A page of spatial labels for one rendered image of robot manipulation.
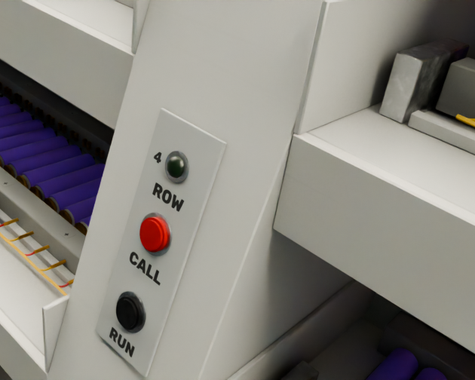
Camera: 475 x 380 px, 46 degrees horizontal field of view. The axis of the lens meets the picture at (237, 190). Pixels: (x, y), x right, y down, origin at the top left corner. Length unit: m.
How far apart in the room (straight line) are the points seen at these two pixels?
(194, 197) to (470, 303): 0.12
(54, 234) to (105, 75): 0.15
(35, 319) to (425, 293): 0.25
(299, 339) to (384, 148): 0.15
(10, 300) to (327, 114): 0.25
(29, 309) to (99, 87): 0.16
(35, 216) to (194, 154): 0.21
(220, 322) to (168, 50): 0.12
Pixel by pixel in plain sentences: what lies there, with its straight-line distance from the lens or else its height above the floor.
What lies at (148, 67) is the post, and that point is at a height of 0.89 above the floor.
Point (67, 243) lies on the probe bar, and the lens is 0.40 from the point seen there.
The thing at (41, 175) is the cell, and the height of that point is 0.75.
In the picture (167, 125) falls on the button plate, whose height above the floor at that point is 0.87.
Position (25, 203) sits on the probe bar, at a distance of 0.44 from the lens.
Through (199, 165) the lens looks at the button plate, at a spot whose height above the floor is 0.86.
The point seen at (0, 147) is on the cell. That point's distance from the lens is 0.53.
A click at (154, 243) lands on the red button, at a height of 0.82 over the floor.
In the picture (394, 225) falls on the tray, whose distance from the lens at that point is 0.20.
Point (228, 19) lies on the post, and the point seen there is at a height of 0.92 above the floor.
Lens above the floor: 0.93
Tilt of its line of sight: 18 degrees down
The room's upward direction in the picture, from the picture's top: 20 degrees clockwise
